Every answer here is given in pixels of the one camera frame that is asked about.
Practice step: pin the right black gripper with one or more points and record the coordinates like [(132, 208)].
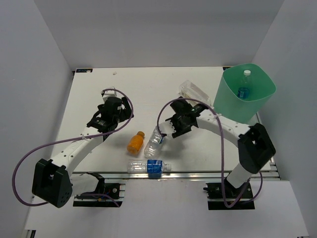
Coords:
[(178, 132)]

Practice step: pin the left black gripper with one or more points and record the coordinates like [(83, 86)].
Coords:
[(129, 114)]

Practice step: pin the clear bottle blue green label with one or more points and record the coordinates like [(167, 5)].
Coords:
[(155, 143)]

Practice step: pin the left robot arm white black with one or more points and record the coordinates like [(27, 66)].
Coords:
[(54, 180)]

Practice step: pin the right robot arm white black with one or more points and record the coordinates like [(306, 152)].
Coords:
[(255, 147)]

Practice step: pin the green plastic bin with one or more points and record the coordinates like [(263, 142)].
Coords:
[(230, 106)]

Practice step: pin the orange juice bottle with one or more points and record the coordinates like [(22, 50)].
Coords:
[(136, 143)]

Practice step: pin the large clear square bottle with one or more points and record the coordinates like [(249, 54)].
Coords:
[(189, 90)]

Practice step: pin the clear bottle dark blue label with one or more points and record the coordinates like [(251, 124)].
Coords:
[(148, 167)]

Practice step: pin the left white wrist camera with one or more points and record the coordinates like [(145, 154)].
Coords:
[(109, 92)]

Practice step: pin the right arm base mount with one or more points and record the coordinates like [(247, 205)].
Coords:
[(215, 198)]

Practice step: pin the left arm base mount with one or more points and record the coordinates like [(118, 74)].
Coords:
[(104, 191)]

